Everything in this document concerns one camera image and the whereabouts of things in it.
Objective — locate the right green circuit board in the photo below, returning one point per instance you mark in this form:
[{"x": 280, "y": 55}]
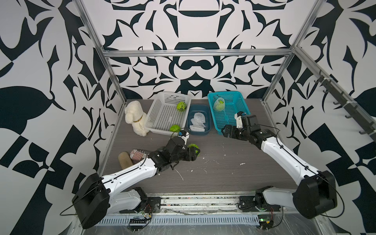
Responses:
[{"x": 265, "y": 222}]

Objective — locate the teal perforated plastic basket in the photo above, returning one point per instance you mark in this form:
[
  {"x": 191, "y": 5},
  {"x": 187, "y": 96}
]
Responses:
[{"x": 224, "y": 105}]

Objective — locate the tan wooden cylinder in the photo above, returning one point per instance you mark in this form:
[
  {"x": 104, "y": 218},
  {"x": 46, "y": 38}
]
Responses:
[{"x": 124, "y": 160}]

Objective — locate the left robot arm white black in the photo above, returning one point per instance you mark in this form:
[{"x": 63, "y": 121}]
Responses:
[{"x": 100, "y": 195}]

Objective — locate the white plush dog toy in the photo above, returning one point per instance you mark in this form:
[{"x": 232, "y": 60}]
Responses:
[{"x": 135, "y": 116}]

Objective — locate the dark blue plastic tub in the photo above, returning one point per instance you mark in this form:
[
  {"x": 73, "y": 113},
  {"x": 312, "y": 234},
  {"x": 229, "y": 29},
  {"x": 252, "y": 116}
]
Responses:
[{"x": 202, "y": 108}]

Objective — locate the patterned small pouch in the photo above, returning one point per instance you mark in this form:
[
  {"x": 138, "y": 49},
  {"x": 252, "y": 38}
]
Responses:
[{"x": 138, "y": 154}]

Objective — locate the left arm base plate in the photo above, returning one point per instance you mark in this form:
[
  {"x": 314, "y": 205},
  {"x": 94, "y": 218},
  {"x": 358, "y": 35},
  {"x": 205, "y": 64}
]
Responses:
[{"x": 146, "y": 204}]

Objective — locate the white foam net sleeve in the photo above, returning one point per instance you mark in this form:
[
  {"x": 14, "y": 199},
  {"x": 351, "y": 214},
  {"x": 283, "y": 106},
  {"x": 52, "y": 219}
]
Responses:
[{"x": 218, "y": 104}]

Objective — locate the white foam net in tub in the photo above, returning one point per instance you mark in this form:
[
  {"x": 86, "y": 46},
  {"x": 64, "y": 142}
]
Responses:
[{"x": 198, "y": 119}]

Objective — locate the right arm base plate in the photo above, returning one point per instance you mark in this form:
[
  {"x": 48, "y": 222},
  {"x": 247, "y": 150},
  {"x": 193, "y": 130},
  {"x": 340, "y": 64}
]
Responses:
[{"x": 256, "y": 202}]

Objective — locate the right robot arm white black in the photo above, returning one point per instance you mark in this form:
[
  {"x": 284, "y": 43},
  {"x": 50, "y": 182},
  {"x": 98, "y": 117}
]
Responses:
[{"x": 316, "y": 192}]

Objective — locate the green custard apple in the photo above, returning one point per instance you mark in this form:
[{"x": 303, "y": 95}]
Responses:
[
  {"x": 175, "y": 128},
  {"x": 193, "y": 146},
  {"x": 181, "y": 106},
  {"x": 219, "y": 105}
]

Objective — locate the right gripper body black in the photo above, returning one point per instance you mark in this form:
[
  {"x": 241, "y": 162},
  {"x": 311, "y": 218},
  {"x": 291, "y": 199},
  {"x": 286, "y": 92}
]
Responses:
[{"x": 237, "y": 133}]

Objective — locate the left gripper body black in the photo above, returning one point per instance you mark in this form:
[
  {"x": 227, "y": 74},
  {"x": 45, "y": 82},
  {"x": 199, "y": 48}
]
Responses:
[{"x": 187, "y": 154}]

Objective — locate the white perforated plastic basket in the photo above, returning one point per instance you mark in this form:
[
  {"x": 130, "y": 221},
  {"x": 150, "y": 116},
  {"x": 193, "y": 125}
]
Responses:
[{"x": 163, "y": 113}]

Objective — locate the black wall hook rail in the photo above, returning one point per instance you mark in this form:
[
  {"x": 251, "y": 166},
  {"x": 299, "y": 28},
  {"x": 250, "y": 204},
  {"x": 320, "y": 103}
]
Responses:
[{"x": 352, "y": 107}]

